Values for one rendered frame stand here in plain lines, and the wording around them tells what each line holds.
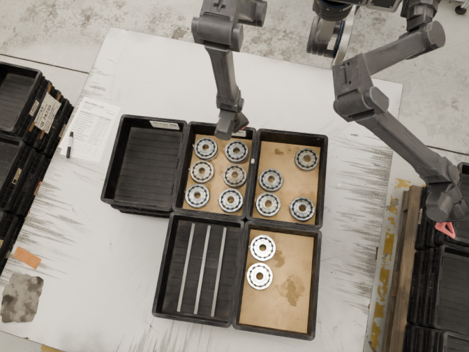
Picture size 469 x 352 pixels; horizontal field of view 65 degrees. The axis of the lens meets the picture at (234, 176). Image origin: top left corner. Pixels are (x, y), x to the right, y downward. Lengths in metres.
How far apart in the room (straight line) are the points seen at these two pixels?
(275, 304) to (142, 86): 1.26
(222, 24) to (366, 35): 2.35
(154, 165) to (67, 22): 2.02
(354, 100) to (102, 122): 1.40
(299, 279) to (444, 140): 1.68
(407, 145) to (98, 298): 1.37
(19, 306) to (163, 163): 0.88
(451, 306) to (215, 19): 1.81
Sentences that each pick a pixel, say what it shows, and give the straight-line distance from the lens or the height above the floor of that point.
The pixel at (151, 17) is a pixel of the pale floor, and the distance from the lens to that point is 3.25.
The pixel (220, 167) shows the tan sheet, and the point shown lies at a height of 0.83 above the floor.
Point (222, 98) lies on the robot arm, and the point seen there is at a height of 1.38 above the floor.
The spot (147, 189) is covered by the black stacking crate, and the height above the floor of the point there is 0.83.
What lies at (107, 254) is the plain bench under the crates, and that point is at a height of 0.70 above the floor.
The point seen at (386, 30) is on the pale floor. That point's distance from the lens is 3.20.
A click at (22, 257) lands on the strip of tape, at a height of 0.70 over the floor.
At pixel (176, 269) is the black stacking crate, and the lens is 1.57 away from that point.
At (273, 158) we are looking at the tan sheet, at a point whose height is 0.83.
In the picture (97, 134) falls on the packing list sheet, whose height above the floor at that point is 0.70.
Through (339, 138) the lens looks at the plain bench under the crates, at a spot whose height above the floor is 0.70.
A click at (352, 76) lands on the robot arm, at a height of 1.62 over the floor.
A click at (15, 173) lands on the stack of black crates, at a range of 2.45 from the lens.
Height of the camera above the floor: 2.36
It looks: 72 degrees down
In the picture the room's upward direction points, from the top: 9 degrees counter-clockwise
